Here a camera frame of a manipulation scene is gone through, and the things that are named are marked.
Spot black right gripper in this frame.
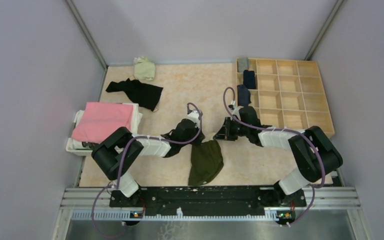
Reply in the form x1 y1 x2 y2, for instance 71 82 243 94
214 116 250 141

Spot navy underwear cream waistband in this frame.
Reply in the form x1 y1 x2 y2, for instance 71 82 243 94
236 84 251 107

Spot dark green underwear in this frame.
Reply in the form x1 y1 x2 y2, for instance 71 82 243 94
188 140 224 186

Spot navy orange underwear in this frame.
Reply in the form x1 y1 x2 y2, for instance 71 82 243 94
243 69 257 90

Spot grey underwear white waistband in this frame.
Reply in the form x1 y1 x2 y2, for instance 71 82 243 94
236 57 251 73

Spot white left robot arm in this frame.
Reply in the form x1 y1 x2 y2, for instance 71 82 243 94
91 118 205 207

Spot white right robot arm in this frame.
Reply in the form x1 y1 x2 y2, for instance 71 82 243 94
213 105 343 206

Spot black underwear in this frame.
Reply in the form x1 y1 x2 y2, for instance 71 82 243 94
105 78 164 112

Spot light green underwear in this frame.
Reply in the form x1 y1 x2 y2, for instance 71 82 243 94
133 57 156 81

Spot wooden compartment tray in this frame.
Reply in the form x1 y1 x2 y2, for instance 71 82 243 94
235 57 335 138

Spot pink folded cloth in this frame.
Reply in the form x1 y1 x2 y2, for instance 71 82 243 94
71 102 134 144

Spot white perforated plastic basket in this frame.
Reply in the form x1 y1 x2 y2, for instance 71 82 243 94
65 110 137 157

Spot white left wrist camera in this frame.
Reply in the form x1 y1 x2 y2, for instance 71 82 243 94
186 110 201 126

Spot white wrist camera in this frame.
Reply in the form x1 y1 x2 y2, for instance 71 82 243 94
186 110 201 126
228 104 241 120

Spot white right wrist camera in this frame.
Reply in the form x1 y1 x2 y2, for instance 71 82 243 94
228 104 241 120

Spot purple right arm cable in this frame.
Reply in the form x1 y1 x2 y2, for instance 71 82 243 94
222 87 327 228

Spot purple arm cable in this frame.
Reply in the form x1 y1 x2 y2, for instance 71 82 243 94
90 102 203 239
222 87 327 228

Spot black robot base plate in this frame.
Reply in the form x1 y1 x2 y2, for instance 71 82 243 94
109 185 307 217

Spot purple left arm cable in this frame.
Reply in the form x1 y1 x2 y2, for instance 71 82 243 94
90 102 203 239

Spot aluminium frame rail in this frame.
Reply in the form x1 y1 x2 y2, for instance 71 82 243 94
52 185 372 240

